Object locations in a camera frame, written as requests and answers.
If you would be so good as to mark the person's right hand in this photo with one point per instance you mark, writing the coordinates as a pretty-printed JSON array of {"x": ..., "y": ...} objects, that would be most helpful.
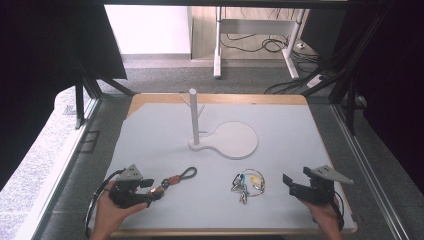
[{"x": 325, "y": 220}]

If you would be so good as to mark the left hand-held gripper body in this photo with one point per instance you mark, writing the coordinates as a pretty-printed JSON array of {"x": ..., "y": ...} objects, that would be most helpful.
[{"x": 125, "y": 195}]

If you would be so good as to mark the white power adapter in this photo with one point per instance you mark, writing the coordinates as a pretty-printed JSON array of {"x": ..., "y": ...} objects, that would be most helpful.
[{"x": 300, "y": 45}]

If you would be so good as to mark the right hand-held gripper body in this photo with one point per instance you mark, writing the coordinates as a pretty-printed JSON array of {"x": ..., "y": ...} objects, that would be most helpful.
[{"x": 318, "y": 190}]

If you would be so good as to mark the wooden table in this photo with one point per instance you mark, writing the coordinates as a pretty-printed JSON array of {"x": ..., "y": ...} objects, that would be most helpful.
[{"x": 226, "y": 98}]

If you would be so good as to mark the black metal stand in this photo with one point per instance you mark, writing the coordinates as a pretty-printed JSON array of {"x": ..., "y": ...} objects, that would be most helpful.
[
  {"x": 86, "y": 93},
  {"x": 346, "y": 76}
]

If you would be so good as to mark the white power strip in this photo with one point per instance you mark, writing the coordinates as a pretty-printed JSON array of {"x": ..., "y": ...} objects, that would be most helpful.
[{"x": 315, "y": 81}]

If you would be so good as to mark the dark curtain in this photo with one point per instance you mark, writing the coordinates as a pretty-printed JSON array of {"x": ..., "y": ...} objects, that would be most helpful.
[
  {"x": 50, "y": 66},
  {"x": 393, "y": 83}
]

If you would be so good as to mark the white desk frame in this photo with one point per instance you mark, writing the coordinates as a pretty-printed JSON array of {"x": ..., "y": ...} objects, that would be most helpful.
[{"x": 256, "y": 26}]

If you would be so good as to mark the white key holder stand with tray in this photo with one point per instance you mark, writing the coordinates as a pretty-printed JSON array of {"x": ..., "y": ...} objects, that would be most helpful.
[{"x": 230, "y": 140}]

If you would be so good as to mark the white table mat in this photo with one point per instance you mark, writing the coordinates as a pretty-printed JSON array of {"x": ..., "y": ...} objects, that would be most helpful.
[{"x": 283, "y": 140}]

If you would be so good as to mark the person's left hand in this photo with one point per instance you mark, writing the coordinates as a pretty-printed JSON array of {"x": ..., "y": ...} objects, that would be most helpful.
[{"x": 108, "y": 215}]

